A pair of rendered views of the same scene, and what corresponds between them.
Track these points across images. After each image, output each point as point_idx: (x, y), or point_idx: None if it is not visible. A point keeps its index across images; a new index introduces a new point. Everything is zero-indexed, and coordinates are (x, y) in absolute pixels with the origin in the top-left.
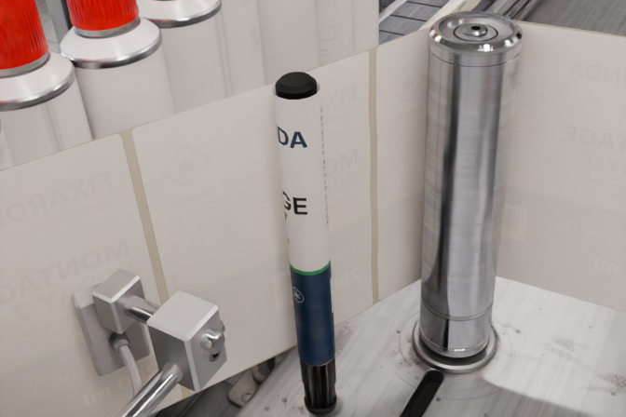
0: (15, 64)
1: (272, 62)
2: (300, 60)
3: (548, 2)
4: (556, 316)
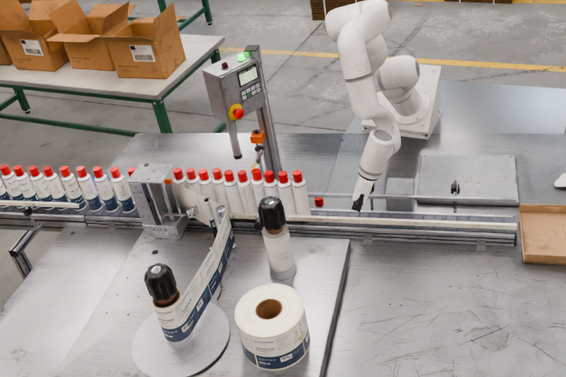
0: (214, 178)
1: None
2: None
3: (405, 243)
4: (240, 257)
